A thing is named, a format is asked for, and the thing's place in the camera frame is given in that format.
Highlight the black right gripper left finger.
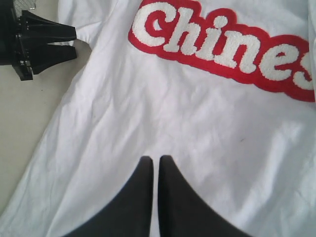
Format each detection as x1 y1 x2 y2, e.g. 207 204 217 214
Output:
66 156 154 237

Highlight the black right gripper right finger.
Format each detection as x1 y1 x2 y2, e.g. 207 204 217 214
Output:
158 156 249 237

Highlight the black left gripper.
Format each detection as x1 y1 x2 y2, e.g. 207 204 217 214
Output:
0 0 77 81

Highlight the white t-shirt red lettering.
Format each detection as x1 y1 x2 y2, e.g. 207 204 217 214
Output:
0 0 316 237

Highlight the metal mesh strainer bowl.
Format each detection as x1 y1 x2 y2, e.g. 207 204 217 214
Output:
13 0 37 11

